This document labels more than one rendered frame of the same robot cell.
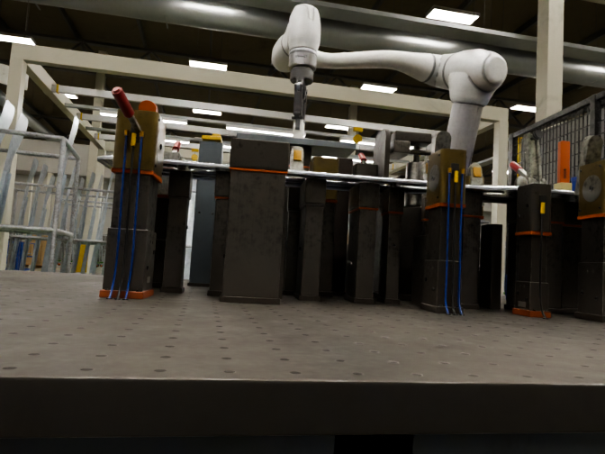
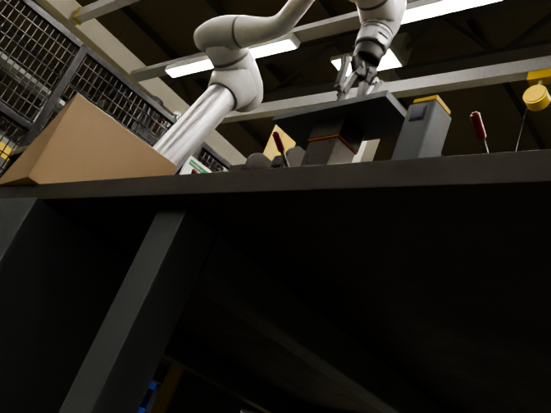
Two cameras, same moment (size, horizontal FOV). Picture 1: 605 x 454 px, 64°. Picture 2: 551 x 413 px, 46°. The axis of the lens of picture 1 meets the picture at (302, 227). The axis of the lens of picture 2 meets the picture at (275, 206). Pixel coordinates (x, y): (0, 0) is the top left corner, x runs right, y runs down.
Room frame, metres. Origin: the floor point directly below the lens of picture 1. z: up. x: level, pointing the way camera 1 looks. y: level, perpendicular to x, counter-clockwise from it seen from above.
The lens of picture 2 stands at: (2.30, 1.18, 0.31)
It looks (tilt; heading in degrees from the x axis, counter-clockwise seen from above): 23 degrees up; 239
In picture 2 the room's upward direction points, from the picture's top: 22 degrees clockwise
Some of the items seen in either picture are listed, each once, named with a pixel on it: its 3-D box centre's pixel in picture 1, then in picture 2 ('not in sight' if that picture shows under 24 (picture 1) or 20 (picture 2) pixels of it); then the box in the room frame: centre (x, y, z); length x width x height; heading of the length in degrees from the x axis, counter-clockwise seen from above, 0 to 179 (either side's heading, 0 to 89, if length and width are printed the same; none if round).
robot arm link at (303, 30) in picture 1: (302, 31); (383, 8); (1.54, 0.04, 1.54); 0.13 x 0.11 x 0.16; 21
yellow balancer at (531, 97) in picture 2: not in sight; (530, 125); (-0.49, -0.99, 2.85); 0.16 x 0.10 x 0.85; 101
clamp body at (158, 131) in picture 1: (133, 205); not in sight; (0.96, 0.33, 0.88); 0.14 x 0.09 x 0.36; 7
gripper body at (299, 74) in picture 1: (301, 84); (365, 63); (1.53, 0.03, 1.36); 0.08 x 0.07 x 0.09; 173
